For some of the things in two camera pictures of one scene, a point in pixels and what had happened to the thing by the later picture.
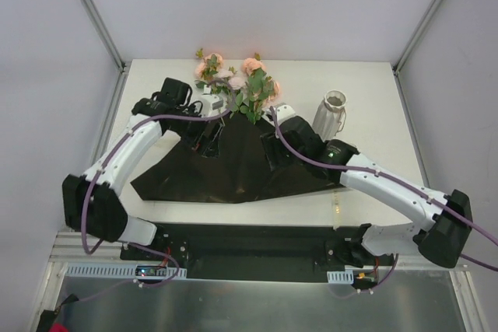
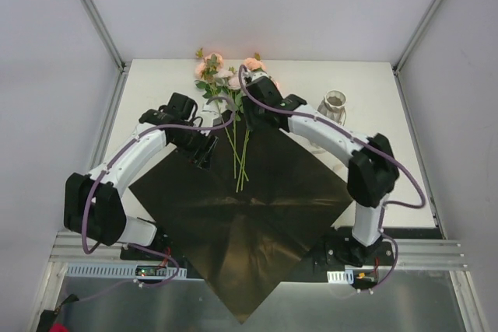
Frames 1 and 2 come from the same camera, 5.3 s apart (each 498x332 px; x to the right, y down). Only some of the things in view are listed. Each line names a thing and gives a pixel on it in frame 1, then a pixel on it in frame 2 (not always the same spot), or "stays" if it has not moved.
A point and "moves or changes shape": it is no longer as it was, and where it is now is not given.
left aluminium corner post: (92, 12) stays
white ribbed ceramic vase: (330, 117) stays
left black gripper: (208, 141) -> (205, 152)
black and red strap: (48, 318) stays
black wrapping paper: (240, 173) moves or changes shape
